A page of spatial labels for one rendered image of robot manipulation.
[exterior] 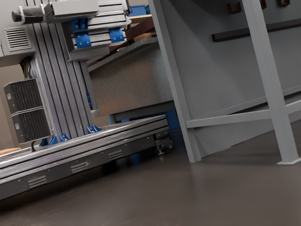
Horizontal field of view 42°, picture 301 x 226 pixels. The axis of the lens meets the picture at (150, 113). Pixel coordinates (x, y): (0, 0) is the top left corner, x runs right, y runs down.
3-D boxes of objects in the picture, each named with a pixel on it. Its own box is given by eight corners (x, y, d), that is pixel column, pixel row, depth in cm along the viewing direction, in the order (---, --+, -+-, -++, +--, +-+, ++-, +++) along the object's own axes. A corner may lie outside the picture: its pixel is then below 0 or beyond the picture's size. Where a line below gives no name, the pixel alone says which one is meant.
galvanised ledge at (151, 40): (88, 78, 345) (88, 75, 345) (170, 39, 234) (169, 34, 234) (67, 82, 335) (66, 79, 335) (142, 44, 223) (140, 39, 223)
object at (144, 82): (99, 116, 346) (88, 78, 345) (185, 96, 235) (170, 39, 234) (95, 118, 344) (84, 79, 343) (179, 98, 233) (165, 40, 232)
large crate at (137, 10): (136, 21, 723) (134, 10, 722) (147, 15, 692) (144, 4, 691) (113, 24, 695) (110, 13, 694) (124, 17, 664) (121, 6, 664)
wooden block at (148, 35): (135, 45, 244) (133, 38, 244) (142, 45, 248) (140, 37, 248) (146, 41, 237) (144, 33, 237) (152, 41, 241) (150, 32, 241)
